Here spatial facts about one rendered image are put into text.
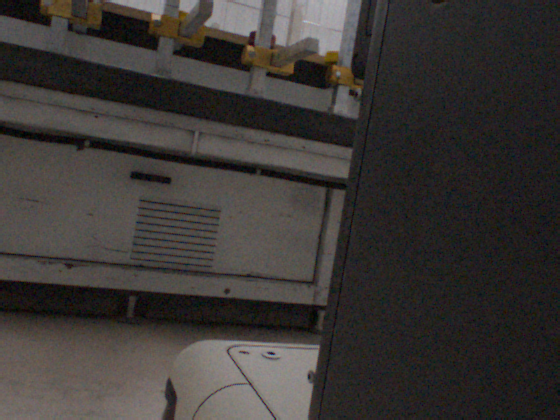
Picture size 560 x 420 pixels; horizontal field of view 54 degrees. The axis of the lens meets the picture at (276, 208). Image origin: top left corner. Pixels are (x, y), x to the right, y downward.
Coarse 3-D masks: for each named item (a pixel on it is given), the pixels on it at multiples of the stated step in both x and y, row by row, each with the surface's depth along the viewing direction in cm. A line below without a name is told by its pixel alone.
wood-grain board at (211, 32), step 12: (108, 12) 153; (120, 12) 153; (132, 12) 154; (144, 12) 155; (216, 36) 163; (228, 36) 164; (240, 36) 165; (276, 48) 169; (312, 60) 173; (324, 60) 175
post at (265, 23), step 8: (264, 0) 146; (272, 0) 146; (264, 8) 146; (272, 8) 146; (264, 16) 146; (272, 16) 146; (264, 24) 146; (272, 24) 147; (256, 32) 148; (264, 32) 146; (256, 40) 148; (264, 40) 146; (256, 72) 147; (264, 72) 147; (256, 80) 147; (264, 80) 148
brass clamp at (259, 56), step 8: (248, 48) 145; (256, 48) 145; (264, 48) 146; (248, 56) 145; (256, 56) 145; (264, 56) 146; (248, 64) 147; (256, 64) 146; (264, 64) 146; (280, 72) 150; (288, 72) 149
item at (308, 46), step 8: (304, 40) 126; (312, 40) 125; (288, 48) 135; (296, 48) 130; (304, 48) 125; (312, 48) 125; (272, 56) 147; (280, 56) 140; (288, 56) 135; (296, 56) 132; (304, 56) 131; (272, 64) 146; (280, 64) 144; (288, 64) 142
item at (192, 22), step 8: (200, 0) 115; (192, 8) 124; (200, 8) 116; (208, 8) 116; (192, 16) 122; (200, 16) 118; (208, 16) 117; (184, 24) 131; (192, 24) 126; (200, 24) 125; (184, 32) 135; (192, 32) 133; (176, 48) 155
